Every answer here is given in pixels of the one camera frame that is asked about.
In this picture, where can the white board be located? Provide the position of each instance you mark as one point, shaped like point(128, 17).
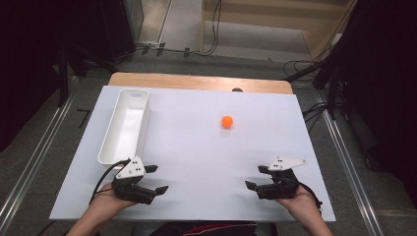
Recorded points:
point(196, 157)

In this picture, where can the person's right hand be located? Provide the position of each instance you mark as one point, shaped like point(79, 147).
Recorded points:
point(301, 203)

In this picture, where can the orange ball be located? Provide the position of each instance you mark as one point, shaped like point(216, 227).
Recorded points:
point(227, 121)

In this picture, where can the black metal stand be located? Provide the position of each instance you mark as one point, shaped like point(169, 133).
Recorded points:
point(64, 75)

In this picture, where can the white plastic bin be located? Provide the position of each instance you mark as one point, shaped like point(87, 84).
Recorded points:
point(126, 131)

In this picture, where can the dark cabinet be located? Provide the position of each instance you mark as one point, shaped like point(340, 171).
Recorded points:
point(118, 26)

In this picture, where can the wooden platform step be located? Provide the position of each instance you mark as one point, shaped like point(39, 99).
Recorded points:
point(262, 29)

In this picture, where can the person's dark red clothing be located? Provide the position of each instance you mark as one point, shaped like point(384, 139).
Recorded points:
point(209, 229)

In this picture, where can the wooden table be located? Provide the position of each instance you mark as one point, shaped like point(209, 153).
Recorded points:
point(196, 81)

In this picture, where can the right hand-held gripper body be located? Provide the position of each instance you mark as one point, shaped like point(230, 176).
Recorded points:
point(282, 187)

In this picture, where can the metal floor rail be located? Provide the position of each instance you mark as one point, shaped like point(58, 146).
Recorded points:
point(36, 150)
point(347, 157)

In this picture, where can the black curtain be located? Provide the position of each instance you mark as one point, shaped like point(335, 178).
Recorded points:
point(383, 82)
point(26, 65)

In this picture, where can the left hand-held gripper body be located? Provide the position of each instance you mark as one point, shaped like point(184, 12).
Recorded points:
point(131, 190)

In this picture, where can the person's left hand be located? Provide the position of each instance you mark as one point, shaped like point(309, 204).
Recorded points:
point(108, 203)

